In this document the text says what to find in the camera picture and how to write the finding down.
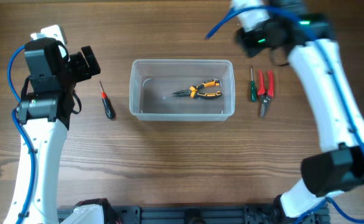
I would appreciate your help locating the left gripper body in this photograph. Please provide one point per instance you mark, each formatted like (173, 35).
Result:
(76, 70)

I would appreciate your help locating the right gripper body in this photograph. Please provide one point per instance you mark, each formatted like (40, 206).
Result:
(254, 41)

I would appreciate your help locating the red handled wire stripper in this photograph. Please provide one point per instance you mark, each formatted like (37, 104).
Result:
(266, 95)

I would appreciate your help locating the green handled screwdriver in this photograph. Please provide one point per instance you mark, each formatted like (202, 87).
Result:
(253, 93)

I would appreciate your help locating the orange black needle-nose pliers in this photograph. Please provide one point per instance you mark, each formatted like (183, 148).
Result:
(195, 91)

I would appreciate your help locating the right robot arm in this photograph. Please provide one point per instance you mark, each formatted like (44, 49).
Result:
(313, 53)

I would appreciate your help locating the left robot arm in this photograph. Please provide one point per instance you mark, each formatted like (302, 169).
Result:
(42, 117)

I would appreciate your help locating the clear plastic container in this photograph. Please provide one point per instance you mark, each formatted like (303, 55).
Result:
(153, 82)

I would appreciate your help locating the red black screwdriver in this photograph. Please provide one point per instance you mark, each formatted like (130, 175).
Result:
(109, 111)

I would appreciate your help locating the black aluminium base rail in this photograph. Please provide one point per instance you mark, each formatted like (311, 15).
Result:
(247, 214)

